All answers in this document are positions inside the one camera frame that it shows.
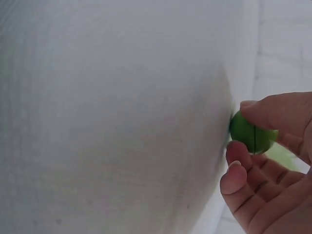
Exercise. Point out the person's right thumb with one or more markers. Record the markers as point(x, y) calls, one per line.
point(270, 113)

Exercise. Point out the person's right fingers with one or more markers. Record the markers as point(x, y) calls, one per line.
point(263, 215)

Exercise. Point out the green round ball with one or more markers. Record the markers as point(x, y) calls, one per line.
point(243, 132)

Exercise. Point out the person's right hand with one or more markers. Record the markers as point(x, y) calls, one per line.
point(287, 195)

